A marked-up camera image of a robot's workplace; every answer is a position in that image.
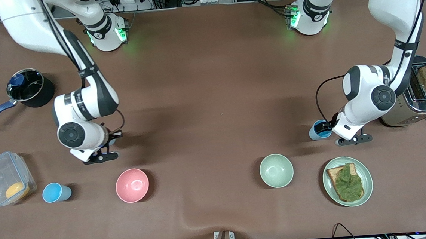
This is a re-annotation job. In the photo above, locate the brown toast slice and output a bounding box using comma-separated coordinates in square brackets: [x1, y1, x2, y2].
[326, 162, 365, 203]

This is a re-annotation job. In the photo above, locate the pink bowl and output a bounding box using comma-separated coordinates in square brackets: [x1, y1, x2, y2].
[114, 167, 151, 204]

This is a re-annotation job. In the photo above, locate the pale green round plate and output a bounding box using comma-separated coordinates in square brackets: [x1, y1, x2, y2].
[321, 155, 375, 209]

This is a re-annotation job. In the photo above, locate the green lettuce leaf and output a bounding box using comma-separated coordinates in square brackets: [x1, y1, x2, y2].
[333, 163, 364, 203]

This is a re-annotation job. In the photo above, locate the pale green bowl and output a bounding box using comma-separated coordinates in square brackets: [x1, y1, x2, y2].
[258, 153, 295, 190]

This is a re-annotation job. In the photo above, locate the orange round food piece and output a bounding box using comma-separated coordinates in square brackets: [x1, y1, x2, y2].
[4, 181, 31, 200]

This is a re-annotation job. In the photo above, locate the beige and chrome toaster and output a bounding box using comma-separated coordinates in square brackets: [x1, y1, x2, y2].
[376, 55, 426, 128]

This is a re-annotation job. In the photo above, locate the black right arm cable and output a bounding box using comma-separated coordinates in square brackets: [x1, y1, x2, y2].
[116, 108, 126, 133]

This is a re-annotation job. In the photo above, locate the black saucepan with blue handle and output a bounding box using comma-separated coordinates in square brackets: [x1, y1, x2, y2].
[0, 67, 58, 128]

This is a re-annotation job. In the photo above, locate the black cable loop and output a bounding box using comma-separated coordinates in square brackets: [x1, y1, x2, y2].
[331, 222, 361, 239]

